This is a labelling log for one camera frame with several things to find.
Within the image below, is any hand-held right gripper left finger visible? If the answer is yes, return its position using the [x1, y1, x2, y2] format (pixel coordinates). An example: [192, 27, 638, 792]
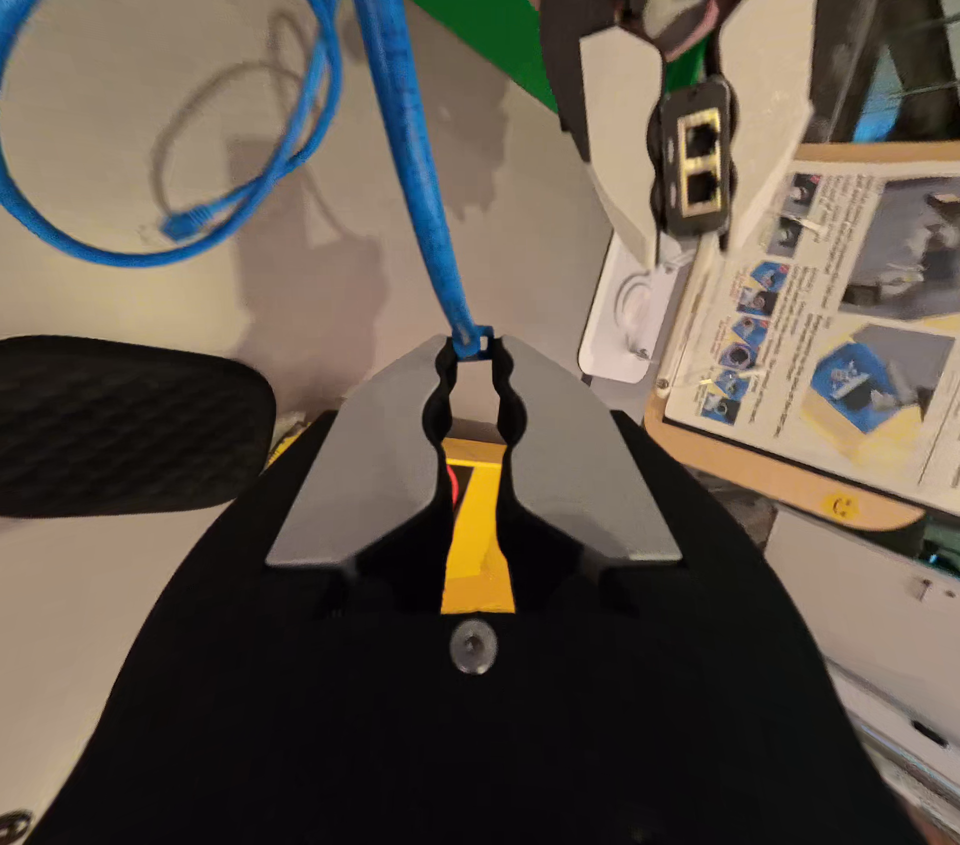
[266, 335, 455, 569]

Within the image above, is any black ethernet splitter box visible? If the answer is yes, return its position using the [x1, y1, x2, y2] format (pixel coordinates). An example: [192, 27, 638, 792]
[658, 76, 736, 239]

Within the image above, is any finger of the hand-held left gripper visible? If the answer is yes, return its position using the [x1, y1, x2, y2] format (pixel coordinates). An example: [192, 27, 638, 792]
[711, 0, 820, 240]
[577, 26, 669, 270]

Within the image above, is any green plastic bin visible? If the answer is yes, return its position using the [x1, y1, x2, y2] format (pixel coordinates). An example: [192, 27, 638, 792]
[393, 0, 561, 113]

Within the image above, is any wooden clipboard with instruction sheet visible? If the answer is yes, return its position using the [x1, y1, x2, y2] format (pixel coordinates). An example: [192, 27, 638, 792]
[643, 140, 960, 535]

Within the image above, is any blue ethernet cable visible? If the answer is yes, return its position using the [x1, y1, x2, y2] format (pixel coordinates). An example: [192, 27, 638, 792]
[0, 0, 498, 363]

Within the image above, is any black mesh wrist pad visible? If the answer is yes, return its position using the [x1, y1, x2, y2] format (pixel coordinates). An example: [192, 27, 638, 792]
[0, 335, 277, 520]

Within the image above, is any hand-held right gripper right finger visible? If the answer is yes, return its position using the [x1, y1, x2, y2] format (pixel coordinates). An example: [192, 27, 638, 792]
[495, 335, 684, 565]

